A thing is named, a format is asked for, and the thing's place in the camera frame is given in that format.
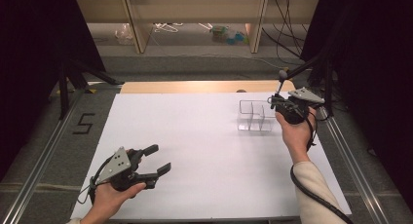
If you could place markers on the black curtain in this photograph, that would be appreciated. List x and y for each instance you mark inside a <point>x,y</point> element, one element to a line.
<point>373,55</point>
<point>26,55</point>

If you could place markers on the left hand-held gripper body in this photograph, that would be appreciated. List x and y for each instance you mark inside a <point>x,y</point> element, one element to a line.
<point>117,165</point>

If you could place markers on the wooden table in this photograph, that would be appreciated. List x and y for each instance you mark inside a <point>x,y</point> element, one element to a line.
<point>195,87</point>

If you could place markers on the person's left hand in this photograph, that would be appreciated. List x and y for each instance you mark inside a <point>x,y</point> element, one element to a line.
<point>105,201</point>

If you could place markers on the white table sheet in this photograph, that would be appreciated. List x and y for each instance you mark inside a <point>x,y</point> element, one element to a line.
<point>195,136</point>

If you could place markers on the person's right hand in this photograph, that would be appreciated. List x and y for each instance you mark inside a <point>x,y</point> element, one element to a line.
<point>297,138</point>

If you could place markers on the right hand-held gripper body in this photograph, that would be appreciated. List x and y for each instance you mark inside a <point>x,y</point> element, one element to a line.
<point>297,110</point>

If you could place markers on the black tripod stand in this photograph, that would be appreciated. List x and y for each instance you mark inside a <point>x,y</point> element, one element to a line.
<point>64,94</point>
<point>329,81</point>

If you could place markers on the wooden shelf unit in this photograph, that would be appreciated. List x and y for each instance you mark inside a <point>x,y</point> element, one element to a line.
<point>139,29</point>

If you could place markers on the white clothes hanger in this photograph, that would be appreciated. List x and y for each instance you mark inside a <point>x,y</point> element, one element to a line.
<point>165,27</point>

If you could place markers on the metal floor rail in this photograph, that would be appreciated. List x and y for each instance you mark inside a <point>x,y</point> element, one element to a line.
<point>42,156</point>
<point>354,165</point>

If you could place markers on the black makeup brush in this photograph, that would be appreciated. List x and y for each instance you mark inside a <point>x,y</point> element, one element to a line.
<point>283,75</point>

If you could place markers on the clear plastic bag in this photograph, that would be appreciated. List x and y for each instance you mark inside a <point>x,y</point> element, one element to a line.
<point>124,34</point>

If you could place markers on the clear acrylic divided organizer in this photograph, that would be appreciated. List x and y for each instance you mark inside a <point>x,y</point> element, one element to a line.
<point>251,120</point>

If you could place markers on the colourful plastic toys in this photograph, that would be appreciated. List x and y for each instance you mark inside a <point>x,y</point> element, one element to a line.
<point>227,35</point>

